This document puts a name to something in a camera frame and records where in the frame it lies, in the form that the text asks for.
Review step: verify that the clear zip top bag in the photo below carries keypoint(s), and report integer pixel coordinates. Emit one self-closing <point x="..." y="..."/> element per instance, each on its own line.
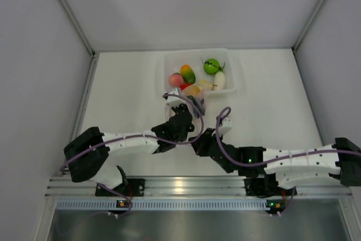
<point x="196" y="105"/>

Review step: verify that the red fake apple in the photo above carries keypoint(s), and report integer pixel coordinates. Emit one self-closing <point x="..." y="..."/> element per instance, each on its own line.
<point x="184" y="86"/>

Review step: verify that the orange fake fruit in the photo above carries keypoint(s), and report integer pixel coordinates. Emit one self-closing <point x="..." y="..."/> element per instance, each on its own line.
<point x="192" y="90"/>

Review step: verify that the pink fake peach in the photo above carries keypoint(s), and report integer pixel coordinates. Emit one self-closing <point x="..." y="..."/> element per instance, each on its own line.
<point x="176" y="80"/>

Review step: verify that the green fake avocado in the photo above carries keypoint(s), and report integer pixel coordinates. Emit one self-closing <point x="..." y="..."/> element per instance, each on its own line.
<point x="188" y="74"/>

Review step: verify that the pale yellow fake pear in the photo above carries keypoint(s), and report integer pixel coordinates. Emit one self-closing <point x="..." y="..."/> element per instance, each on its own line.
<point x="205" y="85"/>

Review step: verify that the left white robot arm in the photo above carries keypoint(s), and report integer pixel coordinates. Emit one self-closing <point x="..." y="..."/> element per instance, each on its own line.
<point x="97" y="156"/>

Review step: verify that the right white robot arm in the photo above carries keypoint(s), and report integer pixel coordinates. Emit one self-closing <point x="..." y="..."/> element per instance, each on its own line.
<point x="271" y="172"/>

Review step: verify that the clear plastic perforated bin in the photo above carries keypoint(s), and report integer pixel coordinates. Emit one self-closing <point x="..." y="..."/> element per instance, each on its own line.
<point x="173" y="61"/>

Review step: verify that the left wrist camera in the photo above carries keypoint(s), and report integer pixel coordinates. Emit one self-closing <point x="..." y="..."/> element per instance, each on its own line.
<point x="174" y="98"/>

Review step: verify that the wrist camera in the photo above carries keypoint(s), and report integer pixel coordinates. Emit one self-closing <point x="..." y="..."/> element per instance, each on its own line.
<point x="225" y="125"/>
<point x="174" y="98"/>

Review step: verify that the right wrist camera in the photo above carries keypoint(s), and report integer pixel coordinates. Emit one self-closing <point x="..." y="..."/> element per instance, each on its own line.
<point x="225" y="125"/>

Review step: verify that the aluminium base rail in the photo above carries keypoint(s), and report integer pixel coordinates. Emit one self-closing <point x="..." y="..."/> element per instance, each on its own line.
<point x="186" y="187"/>

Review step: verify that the white slotted cable duct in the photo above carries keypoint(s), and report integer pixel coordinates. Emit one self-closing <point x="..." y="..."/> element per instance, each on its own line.
<point x="168" y="205"/>

